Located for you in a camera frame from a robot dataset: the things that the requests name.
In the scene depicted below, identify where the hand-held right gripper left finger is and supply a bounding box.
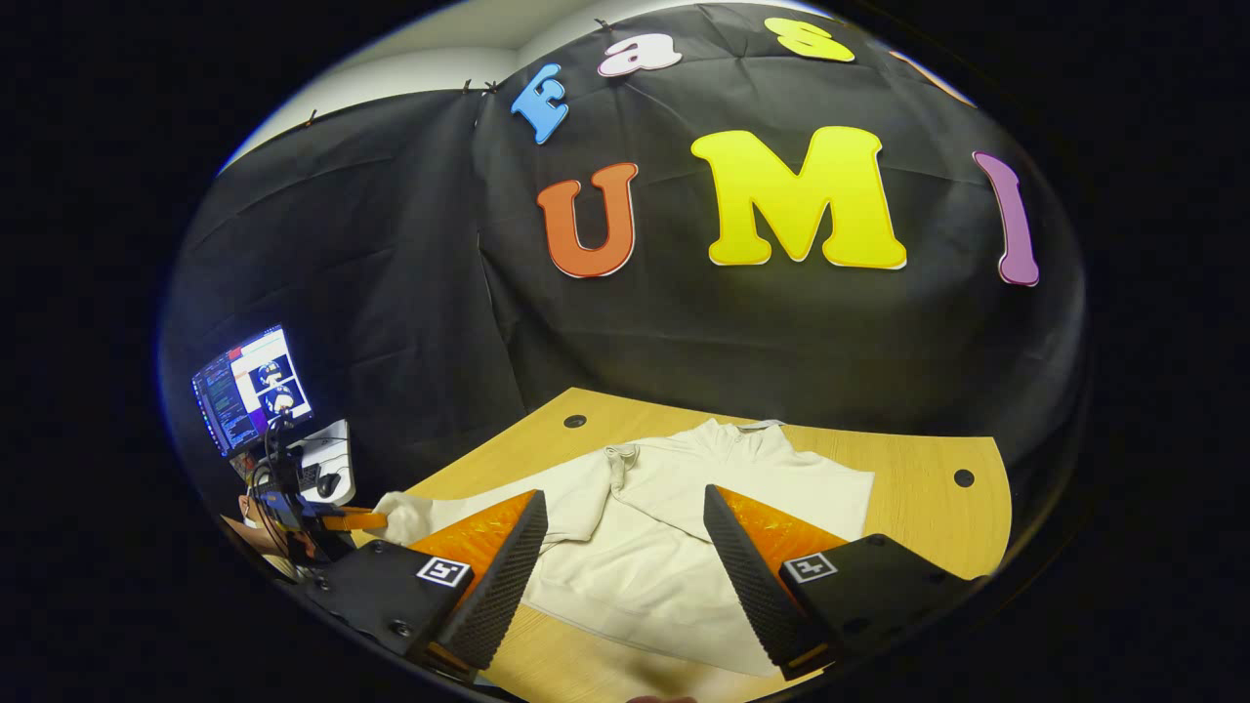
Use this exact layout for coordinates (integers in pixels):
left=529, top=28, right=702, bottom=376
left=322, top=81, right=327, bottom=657
left=298, top=490, right=550, bottom=684

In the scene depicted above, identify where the white side table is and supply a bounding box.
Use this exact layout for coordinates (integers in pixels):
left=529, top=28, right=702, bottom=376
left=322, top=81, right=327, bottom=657
left=293, top=420, right=355, bottom=509

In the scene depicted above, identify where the black backdrop cloth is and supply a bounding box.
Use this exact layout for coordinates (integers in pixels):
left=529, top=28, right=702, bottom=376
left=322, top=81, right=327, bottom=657
left=161, top=2, right=1087, bottom=509

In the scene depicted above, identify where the cream white sweatshirt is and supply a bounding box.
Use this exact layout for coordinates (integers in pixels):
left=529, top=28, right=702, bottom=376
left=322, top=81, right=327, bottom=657
left=374, top=418, right=875, bottom=678

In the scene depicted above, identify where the computer monitor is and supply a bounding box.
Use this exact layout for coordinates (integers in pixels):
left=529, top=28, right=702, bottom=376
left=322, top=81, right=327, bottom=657
left=191, top=325, right=314, bottom=458

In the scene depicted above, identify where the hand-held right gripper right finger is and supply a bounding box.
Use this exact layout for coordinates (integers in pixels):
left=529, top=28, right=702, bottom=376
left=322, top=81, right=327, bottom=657
left=703, top=484, right=989, bottom=682

